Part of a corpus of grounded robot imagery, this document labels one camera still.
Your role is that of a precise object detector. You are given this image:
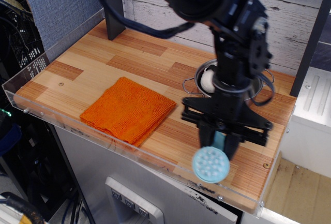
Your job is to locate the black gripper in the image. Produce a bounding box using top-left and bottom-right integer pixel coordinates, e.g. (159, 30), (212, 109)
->
(182, 86), (273, 160)

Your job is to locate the light blue scrub brush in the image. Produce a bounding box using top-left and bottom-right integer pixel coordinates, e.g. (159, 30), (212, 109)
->
(192, 131), (230, 183)

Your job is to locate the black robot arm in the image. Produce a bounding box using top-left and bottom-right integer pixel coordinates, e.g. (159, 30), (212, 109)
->
(166, 0), (273, 158)

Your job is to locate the stainless steel pot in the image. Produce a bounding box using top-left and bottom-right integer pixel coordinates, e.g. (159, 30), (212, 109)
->
(182, 59), (275, 106)

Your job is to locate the white ball with black band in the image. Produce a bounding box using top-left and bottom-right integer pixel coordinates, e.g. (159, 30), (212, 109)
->
(200, 69), (215, 94)

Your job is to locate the orange folded cloth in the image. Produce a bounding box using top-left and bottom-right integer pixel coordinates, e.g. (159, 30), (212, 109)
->
(80, 77), (176, 147)

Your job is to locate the white block with ridges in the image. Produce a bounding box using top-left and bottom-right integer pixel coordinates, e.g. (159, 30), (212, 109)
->
(294, 67), (330, 127)

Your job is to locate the grey cabinet with dispenser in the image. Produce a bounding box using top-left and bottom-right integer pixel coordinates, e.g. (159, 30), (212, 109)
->
(53, 125), (262, 224)

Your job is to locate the blue fabric panel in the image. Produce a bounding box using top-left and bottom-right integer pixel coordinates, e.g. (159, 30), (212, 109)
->
(27, 0), (104, 51)

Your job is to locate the black perforated crate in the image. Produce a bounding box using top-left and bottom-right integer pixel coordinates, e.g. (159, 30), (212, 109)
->
(1, 0), (49, 83)

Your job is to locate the dark grey right post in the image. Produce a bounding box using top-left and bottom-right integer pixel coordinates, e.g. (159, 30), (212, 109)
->
(290, 0), (330, 97)

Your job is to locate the dark grey post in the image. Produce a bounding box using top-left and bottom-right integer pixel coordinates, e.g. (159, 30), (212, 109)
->
(104, 0), (125, 40)
(290, 0), (330, 97)

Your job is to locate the black braided cable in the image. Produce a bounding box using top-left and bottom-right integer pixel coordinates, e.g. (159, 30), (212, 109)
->
(87, 0), (196, 40)

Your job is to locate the dark grey left post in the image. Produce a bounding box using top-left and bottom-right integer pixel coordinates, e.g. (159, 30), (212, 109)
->
(104, 0), (125, 40)

